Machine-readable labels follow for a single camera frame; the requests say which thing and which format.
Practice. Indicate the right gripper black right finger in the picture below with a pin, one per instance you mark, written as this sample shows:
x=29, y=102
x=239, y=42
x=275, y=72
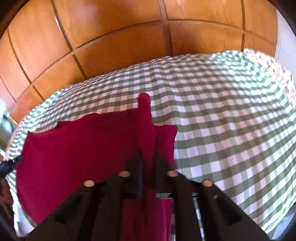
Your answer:
x=202, y=211

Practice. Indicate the magenta red cloth garment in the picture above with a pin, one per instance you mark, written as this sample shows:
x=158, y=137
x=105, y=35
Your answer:
x=96, y=147

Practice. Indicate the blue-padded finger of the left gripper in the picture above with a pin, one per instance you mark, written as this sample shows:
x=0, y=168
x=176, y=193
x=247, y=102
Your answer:
x=6, y=167

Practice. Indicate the wooden panelled wardrobe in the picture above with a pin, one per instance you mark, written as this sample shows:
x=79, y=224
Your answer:
x=49, y=45

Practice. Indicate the green white checkered bedsheet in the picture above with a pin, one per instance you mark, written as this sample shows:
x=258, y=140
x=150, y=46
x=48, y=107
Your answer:
x=235, y=113

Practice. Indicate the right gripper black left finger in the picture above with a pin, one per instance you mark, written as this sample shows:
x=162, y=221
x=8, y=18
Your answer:
x=93, y=213

